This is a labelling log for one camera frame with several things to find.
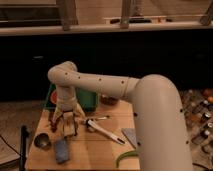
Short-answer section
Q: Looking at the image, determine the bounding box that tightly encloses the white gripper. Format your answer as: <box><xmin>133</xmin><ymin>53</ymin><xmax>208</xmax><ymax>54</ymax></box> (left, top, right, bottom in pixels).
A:
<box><xmin>53</xmin><ymin>101</ymin><xmax>86</xmax><ymax>122</ymax></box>

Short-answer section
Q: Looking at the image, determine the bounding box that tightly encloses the wooden board eraser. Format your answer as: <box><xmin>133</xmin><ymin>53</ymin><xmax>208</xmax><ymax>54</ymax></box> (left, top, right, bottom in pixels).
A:
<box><xmin>64</xmin><ymin>120</ymin><xmax>76</xmax><ymax>136</ymax></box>

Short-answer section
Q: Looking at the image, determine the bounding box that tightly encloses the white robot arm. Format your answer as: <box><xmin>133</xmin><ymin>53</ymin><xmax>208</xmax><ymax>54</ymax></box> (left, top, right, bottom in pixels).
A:
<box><xmin>48</xmin><ymin>61</ymin><xmax>193</xmax><ymax>171</ymax></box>

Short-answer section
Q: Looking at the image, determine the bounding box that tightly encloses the small metal cup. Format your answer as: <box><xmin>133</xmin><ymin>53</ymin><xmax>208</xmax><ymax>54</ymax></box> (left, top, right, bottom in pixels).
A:
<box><xmin>34</xmin><ymin>133</ymin><xmax>51</xmax><ymax>150</ymax></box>

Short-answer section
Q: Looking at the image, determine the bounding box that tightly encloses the orange bowl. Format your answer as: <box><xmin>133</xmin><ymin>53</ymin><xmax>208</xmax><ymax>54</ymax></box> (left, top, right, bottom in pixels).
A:
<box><xmin>50</xmin><ymin>90</ymin><xmax>57</xmax><ymax>104</ymax></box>

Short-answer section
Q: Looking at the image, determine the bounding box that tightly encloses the green plastic tray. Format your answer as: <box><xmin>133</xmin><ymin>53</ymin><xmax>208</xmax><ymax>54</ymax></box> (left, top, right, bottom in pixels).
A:
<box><xmin>44</xmin><ymin>84</ymin><xmax>98</xmax><ymax>112</ymax></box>

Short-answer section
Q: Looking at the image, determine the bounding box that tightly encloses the dark red grape bunch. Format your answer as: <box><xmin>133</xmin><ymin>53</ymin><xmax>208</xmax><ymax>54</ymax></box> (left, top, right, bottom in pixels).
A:
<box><xmin>48</xmin><ymin>111</ymin><xmax>57</xmax><ymax>133</ymax></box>

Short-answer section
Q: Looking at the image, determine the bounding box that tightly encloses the dark wooden bowl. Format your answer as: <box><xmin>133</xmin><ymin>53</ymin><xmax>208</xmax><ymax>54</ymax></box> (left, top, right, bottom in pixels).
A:
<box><xmin>100</xmin><ymin>95</ymin><xmax>118</xmax><ymax>105</ymax></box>

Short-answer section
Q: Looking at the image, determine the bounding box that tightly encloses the blue sponge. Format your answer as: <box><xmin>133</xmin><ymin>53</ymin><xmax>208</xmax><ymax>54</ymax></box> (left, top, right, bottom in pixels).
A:
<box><xmin>54</xmin><ymin>139</ymin><xmax>70</xmax><ymax>164</ymax></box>

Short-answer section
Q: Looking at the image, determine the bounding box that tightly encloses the silver spoon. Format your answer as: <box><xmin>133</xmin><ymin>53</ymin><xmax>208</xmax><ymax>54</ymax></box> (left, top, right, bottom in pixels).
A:
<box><xmin>79</xmin><ymin>115</ymin><xmax>111</xmax><ymax>125</ymax></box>

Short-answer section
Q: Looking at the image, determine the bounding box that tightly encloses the grey folded cloth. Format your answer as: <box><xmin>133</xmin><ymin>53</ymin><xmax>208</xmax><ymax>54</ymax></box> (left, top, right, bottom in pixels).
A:
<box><xmin>121</xmin><ymin>128</ymin><xmax>137</xmax><ymax>148</ymax></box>

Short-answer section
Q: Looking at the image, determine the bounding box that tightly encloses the green chili pepper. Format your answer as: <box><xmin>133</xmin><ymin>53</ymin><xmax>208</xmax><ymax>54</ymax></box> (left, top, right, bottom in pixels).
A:
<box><xmin>116</xmin><ymin>150</ymin><xmax>138</xmax><ymax>168</ymax></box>

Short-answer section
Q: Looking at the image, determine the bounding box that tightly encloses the spice bottle rack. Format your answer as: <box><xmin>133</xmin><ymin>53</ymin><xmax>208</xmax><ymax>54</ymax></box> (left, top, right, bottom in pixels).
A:
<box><xmin>181</xmin><ymin>89</ymin><xmax>213</xmax><ymax>155</ymax></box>

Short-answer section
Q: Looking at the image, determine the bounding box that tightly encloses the white handled tool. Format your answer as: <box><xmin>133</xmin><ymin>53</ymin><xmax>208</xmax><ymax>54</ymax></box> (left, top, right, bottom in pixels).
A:
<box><xmin>85</xmin><ymin>119</ymin><xmax>125</xmax><ymax>145</ymax></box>

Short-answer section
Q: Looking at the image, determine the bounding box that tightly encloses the black stand post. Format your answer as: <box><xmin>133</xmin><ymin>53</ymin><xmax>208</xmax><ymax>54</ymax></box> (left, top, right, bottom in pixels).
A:
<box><xmin>19</xmin><ymin>125</ymin><xmax>29</xmax><ymax>171</ymax></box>

